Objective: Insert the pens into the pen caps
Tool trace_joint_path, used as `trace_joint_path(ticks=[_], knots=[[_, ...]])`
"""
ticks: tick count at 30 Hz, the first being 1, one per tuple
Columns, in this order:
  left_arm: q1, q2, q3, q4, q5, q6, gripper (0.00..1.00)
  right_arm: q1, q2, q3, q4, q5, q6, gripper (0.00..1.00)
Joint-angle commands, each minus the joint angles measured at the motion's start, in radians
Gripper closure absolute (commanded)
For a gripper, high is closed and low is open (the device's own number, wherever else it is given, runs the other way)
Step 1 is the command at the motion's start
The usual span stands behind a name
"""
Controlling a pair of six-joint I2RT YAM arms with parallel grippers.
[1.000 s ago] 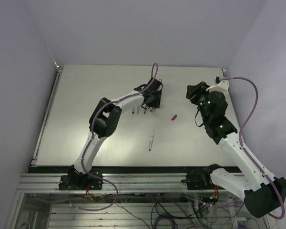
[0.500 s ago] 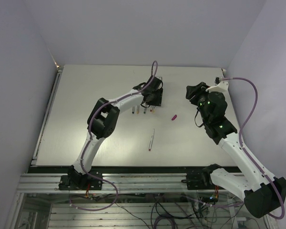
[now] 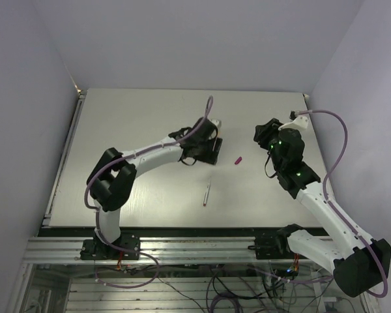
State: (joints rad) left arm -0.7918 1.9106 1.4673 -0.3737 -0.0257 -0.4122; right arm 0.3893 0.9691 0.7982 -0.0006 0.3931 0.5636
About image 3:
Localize purple cable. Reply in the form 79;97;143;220
83;95;215;288
299;109;389;297

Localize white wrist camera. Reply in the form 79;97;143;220
210;119;222;130
278;111;309;132

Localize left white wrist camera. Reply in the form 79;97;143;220
210;119;222;130

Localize purple end white pen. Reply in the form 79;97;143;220
203;176;212;207

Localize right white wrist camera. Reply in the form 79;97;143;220
278;111;309;132

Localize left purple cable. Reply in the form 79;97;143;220
83;95;215;288

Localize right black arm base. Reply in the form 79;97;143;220
247;224;304;260

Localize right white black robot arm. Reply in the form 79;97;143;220
253;118;391;297

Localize loose cables under table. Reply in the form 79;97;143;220
94;260;346;313

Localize yellow end white pen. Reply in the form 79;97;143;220
212;131;222;156

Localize aluminium rail frame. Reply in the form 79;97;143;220
22;235;366;265

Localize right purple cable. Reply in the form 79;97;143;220
299;109;389;297

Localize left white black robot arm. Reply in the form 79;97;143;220
84;118;222;259

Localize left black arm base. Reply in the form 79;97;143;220
80;231;141;261

